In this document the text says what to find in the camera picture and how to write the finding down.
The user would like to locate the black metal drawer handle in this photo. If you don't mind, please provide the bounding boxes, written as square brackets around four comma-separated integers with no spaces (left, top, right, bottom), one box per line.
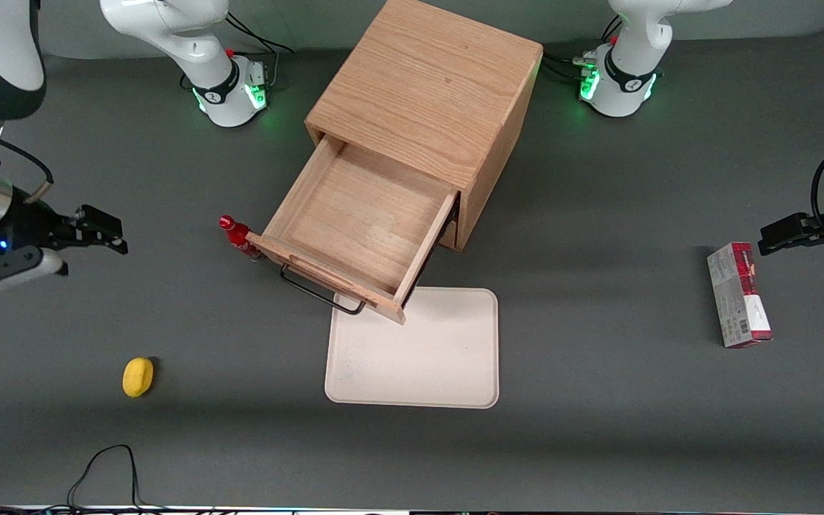
[280,263,368,316]

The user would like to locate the wooden drawer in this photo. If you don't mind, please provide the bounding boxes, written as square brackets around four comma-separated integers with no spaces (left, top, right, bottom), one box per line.
[246,134,460,325]

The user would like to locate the wooden drawer cabinet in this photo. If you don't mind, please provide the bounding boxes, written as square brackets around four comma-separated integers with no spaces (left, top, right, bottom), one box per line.
[304,0,544,251]

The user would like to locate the red plaid carton box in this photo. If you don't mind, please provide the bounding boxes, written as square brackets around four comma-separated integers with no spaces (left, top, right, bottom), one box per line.
[707,242,774,349]

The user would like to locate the yellow lemon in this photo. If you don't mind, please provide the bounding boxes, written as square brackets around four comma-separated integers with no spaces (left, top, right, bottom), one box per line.
[122,357,155,398]

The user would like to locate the small red bottle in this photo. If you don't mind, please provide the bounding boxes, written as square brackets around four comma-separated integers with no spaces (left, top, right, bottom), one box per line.
[219,215,264,263]

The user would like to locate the white plastic tray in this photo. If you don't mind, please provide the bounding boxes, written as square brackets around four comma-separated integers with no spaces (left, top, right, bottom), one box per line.
[324,287,500,409]

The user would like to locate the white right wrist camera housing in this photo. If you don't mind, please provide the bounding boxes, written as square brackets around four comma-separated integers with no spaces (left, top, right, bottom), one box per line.
[0,249,68,305]

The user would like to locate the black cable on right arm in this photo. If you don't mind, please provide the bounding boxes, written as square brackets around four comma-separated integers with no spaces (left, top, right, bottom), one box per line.
[0,122,54,205]

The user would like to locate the black cable on table edge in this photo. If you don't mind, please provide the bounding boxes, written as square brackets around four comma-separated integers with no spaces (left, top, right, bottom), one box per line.
[0,443,170,514]

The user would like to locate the black cables at right base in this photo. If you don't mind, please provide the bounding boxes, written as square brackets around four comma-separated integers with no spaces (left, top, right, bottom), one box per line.
[225,11,295,90]

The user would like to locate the black cables at base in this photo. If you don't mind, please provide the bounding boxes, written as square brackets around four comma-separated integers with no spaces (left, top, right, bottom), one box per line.
[541,14,624,84]
[225,11,295,90]

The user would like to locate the black cables at left base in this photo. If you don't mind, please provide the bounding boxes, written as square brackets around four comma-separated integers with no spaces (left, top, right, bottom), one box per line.
[541,14,624,84]

